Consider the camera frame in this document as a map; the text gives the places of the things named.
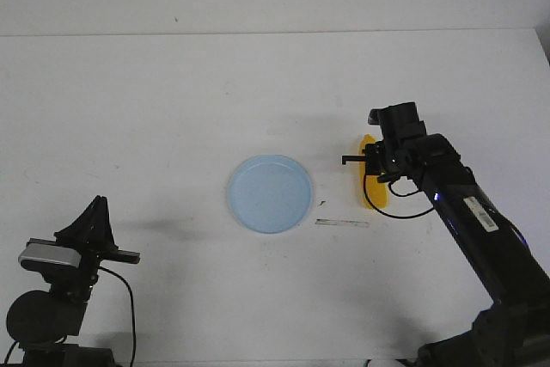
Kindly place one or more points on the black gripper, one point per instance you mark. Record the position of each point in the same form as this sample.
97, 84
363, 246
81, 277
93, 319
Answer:
82, 234
387, 161

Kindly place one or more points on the yellow toy corn cob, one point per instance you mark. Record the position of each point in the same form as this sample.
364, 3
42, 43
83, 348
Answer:
377, 192

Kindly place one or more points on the light blue round plate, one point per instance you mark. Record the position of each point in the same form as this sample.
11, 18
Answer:
269, 194

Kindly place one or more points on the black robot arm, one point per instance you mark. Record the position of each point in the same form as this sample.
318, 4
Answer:
39, 322
514, 331

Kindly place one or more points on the clear tape strip horizontal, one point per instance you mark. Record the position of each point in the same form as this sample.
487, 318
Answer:
343, 223

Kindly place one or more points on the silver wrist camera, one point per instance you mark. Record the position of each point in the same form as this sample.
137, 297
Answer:
373, 117

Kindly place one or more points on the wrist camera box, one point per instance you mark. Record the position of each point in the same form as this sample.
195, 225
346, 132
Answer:
50, 254

